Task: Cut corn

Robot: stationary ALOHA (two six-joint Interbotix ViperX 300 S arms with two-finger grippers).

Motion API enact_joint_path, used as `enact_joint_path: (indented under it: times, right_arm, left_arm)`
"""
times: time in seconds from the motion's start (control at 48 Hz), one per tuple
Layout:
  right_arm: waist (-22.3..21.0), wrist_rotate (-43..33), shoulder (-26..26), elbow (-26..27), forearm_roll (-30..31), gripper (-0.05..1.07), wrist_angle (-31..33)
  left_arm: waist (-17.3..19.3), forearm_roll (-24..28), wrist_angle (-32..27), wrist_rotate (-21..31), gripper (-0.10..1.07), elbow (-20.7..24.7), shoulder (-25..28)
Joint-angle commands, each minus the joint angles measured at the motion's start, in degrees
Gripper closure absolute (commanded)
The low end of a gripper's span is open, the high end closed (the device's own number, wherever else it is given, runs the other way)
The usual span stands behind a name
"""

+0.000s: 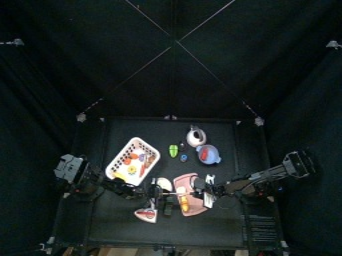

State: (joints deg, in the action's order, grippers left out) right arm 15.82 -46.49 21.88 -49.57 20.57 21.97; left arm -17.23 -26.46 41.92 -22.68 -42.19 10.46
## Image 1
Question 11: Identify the yellow toy corn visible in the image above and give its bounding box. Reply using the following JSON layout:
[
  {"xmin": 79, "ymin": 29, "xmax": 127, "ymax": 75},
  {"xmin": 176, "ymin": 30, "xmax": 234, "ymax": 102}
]
[{"xmin": 179, "ymin": 195, "xmax": 191, "ymax": 213}]

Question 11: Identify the cream round toy plate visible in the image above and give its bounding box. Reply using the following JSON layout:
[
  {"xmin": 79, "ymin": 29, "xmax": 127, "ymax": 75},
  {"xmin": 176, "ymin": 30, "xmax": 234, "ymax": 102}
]
[{"xmin": 155, "ymin": 177, "xmax": 173, "ymax": 193}]

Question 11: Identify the pink plate with food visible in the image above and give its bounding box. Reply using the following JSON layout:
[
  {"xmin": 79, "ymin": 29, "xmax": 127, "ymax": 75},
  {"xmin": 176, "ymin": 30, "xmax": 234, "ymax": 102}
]
[{"xmin": 172, "ymin": 172, "xmax": 211, "ymax": 218}]

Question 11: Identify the white pink wedge toy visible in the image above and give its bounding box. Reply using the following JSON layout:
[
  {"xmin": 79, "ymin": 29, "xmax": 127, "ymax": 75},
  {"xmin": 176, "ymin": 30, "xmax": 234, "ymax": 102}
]
[{"xmin": 133, "ymin": 206, "xmax": 159, "ymax": 224}]

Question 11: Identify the blue toy pot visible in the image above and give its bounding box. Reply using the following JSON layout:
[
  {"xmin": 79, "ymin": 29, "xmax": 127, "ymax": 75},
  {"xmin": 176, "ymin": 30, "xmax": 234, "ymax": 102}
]
[{"xmin": 195, "ymin": 144, "xmax": 223, "ymax": 166}]

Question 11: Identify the brown toy food piece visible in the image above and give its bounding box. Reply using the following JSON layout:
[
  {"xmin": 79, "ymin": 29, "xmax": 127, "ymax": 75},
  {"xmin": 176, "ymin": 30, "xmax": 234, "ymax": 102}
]
[{"xmin": 144, "ymin": 154, "xmax": 157, "ymax": 168}]

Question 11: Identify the white perforated plastic basket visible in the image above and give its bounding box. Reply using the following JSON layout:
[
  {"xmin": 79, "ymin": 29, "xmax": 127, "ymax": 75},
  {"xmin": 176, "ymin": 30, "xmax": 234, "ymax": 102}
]
[{"xmin": 104, "ymin": 136, "xmax": 161, "ymax": 187}]

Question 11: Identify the white toy kettle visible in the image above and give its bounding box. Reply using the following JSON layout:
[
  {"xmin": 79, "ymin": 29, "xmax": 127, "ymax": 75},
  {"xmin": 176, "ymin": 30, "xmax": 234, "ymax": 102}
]
[{"xmin": 184, "ymin": 124, "xmax": 208, "ymax": 149}]

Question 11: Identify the white printed label sticker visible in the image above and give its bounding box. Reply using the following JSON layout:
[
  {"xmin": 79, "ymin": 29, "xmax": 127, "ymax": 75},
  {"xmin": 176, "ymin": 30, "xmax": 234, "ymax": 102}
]
[{"xmin": 247, "ymin": 215, "xmax": 279, "ymax": 248}]

